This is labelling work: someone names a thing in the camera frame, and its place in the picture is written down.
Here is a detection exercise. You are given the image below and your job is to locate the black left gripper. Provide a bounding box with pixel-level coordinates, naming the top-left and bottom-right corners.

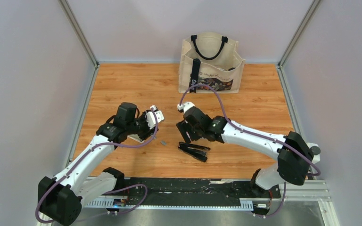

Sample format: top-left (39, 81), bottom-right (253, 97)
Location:
top-left (126, 109), bottom-right (158, 141)

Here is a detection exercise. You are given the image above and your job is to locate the black stapler base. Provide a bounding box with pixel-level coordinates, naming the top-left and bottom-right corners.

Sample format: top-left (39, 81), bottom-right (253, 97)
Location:
top-left (178, 142), bottom-right (211, 162)

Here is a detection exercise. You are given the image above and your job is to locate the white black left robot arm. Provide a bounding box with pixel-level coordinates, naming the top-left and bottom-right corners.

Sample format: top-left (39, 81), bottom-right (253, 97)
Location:
top-left (35, 102), bottom-right (165, 226)

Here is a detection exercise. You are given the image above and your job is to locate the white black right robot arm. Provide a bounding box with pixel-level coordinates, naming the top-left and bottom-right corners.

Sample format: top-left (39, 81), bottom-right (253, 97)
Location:
top-left (176, 102), bottom-right (321, 197)

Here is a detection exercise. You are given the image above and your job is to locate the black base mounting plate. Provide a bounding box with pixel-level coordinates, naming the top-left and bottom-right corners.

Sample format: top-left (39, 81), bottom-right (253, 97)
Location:
top-left (95, 177), bottom-right (281, 208)

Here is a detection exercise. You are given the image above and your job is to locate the beige canvas tote bag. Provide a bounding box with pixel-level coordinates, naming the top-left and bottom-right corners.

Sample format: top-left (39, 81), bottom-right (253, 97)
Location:
top-left (178, 32), bottom-right (246, 93)

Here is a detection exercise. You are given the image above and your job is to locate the white plastic bottle black cap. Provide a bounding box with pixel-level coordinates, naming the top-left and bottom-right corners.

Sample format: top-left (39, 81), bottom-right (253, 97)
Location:
top-left (306, 142), bottom-right (321, 164)

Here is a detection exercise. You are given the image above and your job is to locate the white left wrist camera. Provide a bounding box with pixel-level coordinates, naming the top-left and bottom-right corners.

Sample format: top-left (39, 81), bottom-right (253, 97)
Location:
top-left (146, 105), bottom-right (165, 129)

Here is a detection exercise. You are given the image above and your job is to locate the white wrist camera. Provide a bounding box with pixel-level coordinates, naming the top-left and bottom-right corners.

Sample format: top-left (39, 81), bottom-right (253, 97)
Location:
top-left (146, 105), bottom-right (165, 129)
top-left (177, 101), bottom-right (195, 113)

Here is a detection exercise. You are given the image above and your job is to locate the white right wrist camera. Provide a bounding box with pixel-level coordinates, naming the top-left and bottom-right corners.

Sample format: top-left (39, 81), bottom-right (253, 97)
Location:
top-left (177, 101), bottom-right (195, 113)

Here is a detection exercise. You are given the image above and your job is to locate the aluminium frame rail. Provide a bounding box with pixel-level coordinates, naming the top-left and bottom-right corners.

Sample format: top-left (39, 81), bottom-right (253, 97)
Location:
top-left (37, 178), bottom-right (341, 226)

